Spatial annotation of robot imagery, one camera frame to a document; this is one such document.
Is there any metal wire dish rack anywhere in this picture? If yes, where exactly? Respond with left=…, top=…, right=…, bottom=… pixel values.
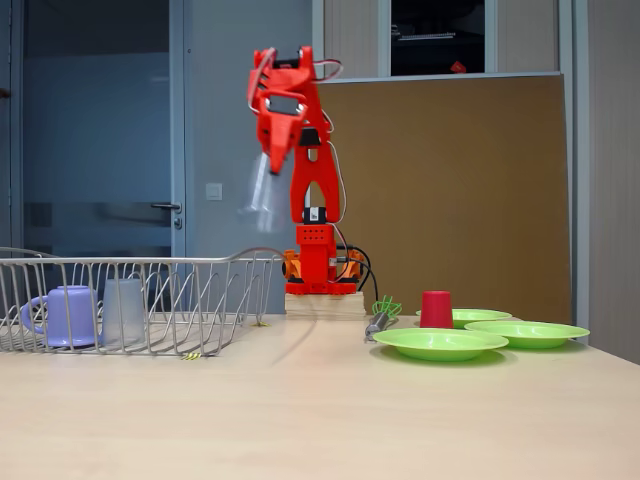
left=0, top=246, right=286, bottom=357

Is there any green plastic plate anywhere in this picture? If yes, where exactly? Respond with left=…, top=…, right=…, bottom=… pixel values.
left=463, top=320, right=591, bottom=350
left=415, top=308, right=514, bottom=324
left=372, top=327, right=510, bottom=363

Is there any blue grey door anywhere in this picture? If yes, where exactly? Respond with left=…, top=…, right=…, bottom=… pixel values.
left=9, top=0, right=187, bottom=261

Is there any red plastic cup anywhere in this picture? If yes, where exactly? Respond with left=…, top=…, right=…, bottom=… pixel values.
left=419, top=290, right=455, bottom=330

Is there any brown pin board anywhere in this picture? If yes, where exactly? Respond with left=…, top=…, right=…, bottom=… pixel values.
left=312, top=72, right=574, bottom=326

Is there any orange table clamp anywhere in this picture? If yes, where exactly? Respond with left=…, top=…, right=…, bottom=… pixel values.
left=280, top=247, right=367, bottom=281

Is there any wooden base block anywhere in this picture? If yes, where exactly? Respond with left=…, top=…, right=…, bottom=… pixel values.
left=284, top=292, right=366, bottom=321

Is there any purple plastic mug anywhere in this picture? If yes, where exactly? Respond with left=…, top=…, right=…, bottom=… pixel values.
left=19, top=285, right=104, bottom=350

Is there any white spiral notebook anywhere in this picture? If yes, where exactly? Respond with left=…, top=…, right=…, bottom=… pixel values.
left=391, top=30, right=457, bottom=42

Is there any black power cable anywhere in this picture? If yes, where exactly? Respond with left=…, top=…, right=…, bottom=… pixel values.
left=344, top=243, right=380, bottom=301

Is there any translucent grey plastic cup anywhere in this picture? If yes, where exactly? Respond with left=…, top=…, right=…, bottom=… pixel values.
left=101, top=278, right=147, bottom=350
left=237, top=152, right=289, bottom=235

